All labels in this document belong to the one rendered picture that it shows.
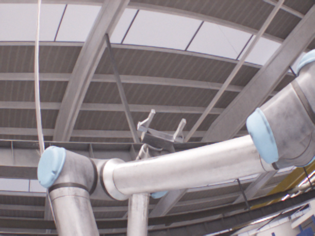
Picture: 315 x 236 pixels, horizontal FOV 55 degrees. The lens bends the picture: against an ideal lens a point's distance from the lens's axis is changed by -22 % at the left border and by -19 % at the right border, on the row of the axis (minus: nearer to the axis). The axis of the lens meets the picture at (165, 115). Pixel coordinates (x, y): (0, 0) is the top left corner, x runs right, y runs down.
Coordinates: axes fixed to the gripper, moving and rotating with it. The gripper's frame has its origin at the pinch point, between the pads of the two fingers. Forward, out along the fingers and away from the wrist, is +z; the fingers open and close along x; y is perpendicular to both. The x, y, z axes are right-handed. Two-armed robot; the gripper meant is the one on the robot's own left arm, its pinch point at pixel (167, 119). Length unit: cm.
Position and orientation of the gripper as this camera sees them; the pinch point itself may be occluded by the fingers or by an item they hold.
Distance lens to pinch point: 153.5
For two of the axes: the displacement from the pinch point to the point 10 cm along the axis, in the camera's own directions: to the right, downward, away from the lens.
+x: 9.2, 2.9, 2.6
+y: -0.5, -5.8, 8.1
